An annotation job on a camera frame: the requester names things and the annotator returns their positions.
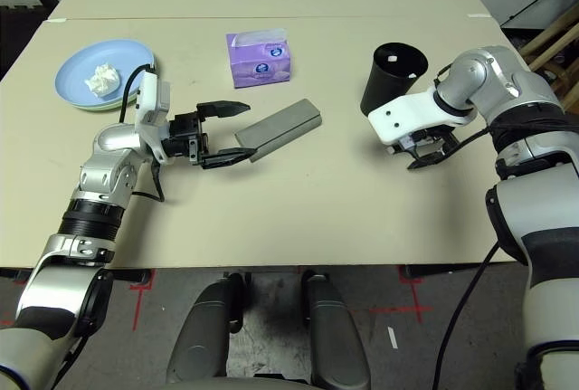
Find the wooden frame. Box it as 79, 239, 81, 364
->
519, 5, 579, 106

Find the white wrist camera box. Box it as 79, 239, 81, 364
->
367, 89, 476, 146
135, 71, 172, 165

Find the grey robot leg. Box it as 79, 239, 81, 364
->
166, 272, 252, 385
300, 271, 372, 390

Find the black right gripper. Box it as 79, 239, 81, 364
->
394, 127, 458, 171

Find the grey robot left leg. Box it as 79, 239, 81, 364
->
166, 272, 252, 385

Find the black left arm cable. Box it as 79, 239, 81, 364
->
118, 62, 165, 204

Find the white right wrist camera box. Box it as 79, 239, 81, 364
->
367, 89, 476, 146

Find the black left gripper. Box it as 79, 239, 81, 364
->
161, 100, 257, 170

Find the black table foot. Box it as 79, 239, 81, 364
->
110, 268, 153, 286

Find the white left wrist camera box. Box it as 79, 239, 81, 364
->
135, 71, 172, 165

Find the green plastic plate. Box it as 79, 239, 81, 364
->
74, 52, 157, 114

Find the blue plastic plate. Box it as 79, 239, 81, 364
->
54, 39, 155, 109

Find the purple tissue pack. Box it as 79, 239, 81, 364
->
225, 29, 293, 90

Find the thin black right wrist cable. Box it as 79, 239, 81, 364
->
433, 63, 455, 88

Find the white tissue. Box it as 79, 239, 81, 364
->
84, 62, 121, 99

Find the grey robot right leg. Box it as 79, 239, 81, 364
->
300, 271, 372, 390

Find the black plastic cup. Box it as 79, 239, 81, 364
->
359, 42, 429, 116

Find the grey glasses case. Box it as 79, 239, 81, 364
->
234, 99, 323, 164

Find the red floor tape mark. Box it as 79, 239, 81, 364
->
128, 270, 157, 331
368, 265, 433, 323

